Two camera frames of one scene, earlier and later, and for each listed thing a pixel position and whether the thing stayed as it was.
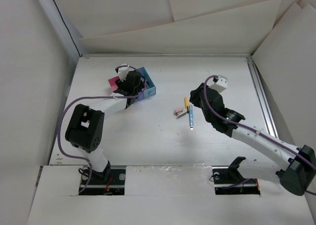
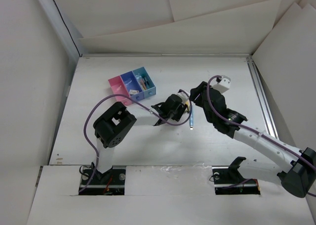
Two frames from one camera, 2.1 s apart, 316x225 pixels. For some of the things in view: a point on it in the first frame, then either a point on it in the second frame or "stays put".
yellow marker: x=187 y=103 stays put
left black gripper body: x=120 y=83 to x=176 y=115
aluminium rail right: x=268 y=117 stays put
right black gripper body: x=196 y=100 stays put
